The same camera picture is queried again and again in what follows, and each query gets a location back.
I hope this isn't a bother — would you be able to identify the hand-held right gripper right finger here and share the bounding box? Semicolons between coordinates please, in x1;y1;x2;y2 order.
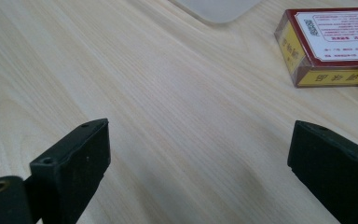
287;120;358;224

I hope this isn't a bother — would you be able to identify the clear plastic container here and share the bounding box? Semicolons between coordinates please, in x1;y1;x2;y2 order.
167;0;264;24

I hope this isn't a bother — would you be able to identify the yellow and red box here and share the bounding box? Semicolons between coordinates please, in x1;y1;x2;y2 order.
274;7;358;89

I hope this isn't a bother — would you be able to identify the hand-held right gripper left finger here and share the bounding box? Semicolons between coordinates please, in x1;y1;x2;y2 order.
29;118;112;224

